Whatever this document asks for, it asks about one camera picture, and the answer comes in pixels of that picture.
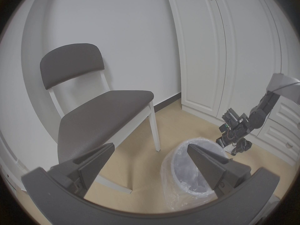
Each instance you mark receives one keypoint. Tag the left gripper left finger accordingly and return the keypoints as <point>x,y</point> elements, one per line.
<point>93,163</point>

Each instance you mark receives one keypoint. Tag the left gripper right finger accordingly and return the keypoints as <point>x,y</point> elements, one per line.
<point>208,167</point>

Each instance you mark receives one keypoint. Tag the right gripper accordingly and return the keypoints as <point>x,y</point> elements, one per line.
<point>234,136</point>

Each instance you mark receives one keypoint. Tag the black plastic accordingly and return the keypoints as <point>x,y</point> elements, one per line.
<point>242,146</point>

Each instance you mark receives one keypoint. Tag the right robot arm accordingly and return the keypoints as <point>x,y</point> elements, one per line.
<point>269,102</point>

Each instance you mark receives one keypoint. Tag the white trash bin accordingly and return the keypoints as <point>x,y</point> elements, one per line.
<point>182,170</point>

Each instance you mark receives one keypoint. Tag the clear plastic bag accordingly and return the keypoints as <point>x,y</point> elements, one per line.
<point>171,196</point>

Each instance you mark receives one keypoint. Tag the grey and white chair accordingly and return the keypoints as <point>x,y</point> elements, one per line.
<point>98,116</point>

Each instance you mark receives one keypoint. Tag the white chest of drawers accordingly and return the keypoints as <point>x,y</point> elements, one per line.
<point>281,130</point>

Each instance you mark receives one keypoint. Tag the white wardrobe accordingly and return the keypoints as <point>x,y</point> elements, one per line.
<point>201,55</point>

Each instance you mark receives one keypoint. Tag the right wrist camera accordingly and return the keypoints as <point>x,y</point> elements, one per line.
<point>225,128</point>

